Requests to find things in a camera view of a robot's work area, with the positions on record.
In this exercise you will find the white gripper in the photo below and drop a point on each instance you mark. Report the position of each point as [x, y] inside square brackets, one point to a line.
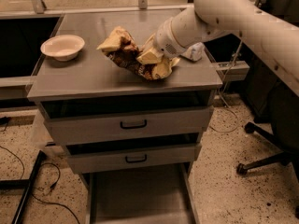
[166, 43]

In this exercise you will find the brown chip bag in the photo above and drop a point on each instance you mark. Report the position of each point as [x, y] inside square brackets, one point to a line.
[122, 50]

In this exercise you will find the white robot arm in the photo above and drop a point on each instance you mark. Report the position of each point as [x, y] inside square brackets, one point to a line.
[274, 41]

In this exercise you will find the grey drawer cabinet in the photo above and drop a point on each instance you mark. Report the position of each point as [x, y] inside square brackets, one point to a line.
[93, 75]

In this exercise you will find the grey top drawer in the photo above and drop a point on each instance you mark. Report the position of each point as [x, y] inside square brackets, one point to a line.
[91, 120]

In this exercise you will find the grey drawer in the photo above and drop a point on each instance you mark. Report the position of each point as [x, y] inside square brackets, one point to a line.
[91, 120]
[149, 195]
[133, 153]

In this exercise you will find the grey middle drawer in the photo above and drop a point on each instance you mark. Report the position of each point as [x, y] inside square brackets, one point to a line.
[133, 153]

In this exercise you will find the grey bottom drawer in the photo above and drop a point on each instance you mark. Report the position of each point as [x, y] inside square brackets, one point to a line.
[149, 195]

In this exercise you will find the clear plastic water bottle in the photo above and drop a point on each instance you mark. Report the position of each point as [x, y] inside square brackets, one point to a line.
[194, 53]

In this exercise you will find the white bowl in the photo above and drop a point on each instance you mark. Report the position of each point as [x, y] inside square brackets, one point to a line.
[63, 48]

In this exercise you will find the black office chair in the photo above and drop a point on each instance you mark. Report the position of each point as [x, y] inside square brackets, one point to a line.
[283, 106]

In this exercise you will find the black floor stand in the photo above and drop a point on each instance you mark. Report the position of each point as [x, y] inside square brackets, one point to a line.
[26, 185]

